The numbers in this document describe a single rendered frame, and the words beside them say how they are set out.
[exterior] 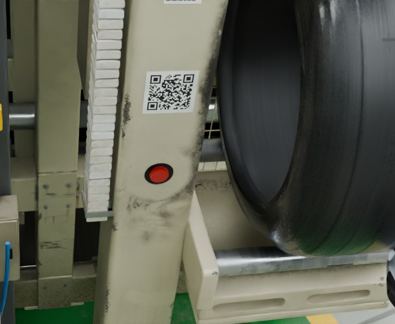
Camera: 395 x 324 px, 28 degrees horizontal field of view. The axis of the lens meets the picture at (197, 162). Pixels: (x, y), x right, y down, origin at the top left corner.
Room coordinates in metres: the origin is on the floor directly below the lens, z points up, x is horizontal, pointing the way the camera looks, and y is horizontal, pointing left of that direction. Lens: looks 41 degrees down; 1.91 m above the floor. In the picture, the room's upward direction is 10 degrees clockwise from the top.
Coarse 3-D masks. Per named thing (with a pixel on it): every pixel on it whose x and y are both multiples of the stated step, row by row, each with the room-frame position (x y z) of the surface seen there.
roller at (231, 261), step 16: (224, 256) 0.90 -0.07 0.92; (240, 256) 0.90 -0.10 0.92; (256, 256) 0.91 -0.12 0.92; (272, 256) 0.92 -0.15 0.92; (288, 256) 0.93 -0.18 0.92; (336, 256) 0.95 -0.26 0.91; (352, 256) 0.96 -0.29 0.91; (368, 256) 0.97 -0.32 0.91; (384, 256) 0.98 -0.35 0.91; (224, 272) 0.88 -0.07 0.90; (240, 272) 0.89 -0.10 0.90; (256, 272) 0.90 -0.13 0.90
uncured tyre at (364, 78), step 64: (256, 0) 1.33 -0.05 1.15; (320, 0) 0.93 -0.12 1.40; (384, 0) 0.92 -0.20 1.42; (256, 64) 1.30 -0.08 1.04; (320, 64) 0.87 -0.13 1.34; (384, 64) 0.86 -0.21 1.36; (256, 128) 1.21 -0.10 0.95; (320, 128) 0.83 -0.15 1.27; (384, 128) 0.82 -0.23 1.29; (256, 192) 0.99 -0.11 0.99; (320, 192) 0.81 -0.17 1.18; (384, 192) 0.81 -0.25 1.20; (320, 256) 0.85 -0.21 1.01
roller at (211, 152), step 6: (216, 138) 1.20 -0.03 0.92; (204, 144) 1.17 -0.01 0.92; (210, 144) 1.17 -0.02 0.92; (216, 144) 1.18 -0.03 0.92; (204, 150) 1.16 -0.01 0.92; (210, 150) 1.16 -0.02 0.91; (216, 150) 1.17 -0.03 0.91; (222, 150) 1.17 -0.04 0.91; (204, 156) 1.16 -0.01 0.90; (210, 156) 1.16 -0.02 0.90; (216, 156) 1.16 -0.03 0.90; (222, 156) 1.17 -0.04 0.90; (204, 162) 1.16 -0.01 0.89
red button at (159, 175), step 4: (152, 168) 0.92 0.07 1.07; (156, 168) 0.91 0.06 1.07; (160, 168) 0.91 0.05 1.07; (164, 168) 0.92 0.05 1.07; (152, 172) 0.91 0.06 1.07; (156, 172) 0.91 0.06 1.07; (160, 172) 0.91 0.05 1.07; (164, 172) 0.91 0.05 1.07; (168, 172) 0.92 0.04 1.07; (152, 176) 0.91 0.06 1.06; (156, 176) 0.91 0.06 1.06; (160, 176) 0.91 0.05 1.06; (164, 176) 0.91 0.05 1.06; (168, 176) 0.92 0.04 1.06; (152, 180) 0.91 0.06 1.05; (156, 180) 0.91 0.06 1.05; (160, 180) 0.91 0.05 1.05; (164, 180) 0.92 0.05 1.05
